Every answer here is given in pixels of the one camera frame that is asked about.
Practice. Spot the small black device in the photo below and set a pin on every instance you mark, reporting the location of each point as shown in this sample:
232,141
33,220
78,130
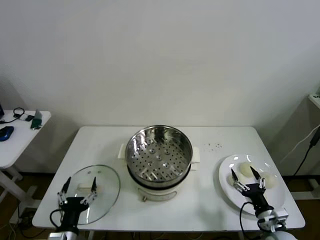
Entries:
30,118

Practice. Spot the stainless steel steamer basket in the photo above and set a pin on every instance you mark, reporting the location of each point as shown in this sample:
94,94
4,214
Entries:
140,147

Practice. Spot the green handheld tool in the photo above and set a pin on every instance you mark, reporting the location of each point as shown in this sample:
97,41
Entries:
36,123

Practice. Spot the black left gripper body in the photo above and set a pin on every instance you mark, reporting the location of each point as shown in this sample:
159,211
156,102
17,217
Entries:
72,212

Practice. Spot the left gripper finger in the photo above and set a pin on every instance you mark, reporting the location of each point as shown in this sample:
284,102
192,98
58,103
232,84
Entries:
66,186
93,187

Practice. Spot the cream electric pot base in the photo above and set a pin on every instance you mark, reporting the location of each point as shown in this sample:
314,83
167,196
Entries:
160,193

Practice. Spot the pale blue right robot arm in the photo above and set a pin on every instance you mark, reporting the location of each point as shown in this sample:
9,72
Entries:
270,225

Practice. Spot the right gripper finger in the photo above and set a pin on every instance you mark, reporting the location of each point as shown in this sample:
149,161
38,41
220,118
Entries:
235,177
255,175

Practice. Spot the round glass pot lid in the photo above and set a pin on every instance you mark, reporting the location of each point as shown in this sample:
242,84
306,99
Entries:
105,190

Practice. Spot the dark laptop screen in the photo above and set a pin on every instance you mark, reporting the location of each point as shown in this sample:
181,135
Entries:
1,111

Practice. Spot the blue computer mouse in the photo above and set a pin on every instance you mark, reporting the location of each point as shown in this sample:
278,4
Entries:
6,133

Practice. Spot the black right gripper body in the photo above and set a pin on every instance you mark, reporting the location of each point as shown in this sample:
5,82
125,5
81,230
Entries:
257,197

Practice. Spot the small white side table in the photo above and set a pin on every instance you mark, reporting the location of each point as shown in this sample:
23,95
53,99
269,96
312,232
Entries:
22,140

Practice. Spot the large white plate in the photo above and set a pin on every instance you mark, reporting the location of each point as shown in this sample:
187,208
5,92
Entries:
232,195

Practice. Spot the small white adapter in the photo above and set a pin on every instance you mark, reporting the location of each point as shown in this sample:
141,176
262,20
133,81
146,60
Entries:
23,117

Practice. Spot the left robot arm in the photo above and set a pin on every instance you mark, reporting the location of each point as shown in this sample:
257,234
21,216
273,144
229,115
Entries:
67,236

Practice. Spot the white steamed baozi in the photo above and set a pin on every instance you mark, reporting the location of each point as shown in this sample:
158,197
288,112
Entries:
271,181
245,170
230,180

